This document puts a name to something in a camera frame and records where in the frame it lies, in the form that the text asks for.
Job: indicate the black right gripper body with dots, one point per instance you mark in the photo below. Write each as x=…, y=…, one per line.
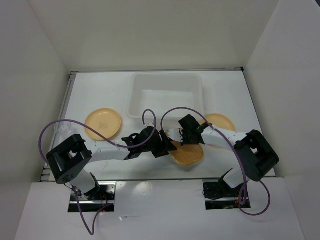
x=187, y=140

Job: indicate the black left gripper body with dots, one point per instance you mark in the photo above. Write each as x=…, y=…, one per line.
x=156, y=144

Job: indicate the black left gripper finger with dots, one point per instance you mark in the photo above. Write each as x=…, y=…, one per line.
x=166, y=144
x=159, y=153

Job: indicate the yellow bear plate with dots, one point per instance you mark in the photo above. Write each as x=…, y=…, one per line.
x=105, y=121
x=221, y=121

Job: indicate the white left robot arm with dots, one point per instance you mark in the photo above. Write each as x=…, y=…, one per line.
x=68, y=160

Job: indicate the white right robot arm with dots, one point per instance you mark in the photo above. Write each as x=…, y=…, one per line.
x=255, y=154

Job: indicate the translucent white plastic bin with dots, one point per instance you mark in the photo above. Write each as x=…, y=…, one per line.
x=161, y=92

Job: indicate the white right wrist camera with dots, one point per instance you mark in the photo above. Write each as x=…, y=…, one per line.
x=175, y=134

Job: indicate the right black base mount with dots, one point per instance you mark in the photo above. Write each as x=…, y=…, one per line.
x=220, y=196

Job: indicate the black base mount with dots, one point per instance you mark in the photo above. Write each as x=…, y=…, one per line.
x=220, y=196
x=101, y=198

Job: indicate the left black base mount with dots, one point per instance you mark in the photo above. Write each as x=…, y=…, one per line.
x=101, y=198

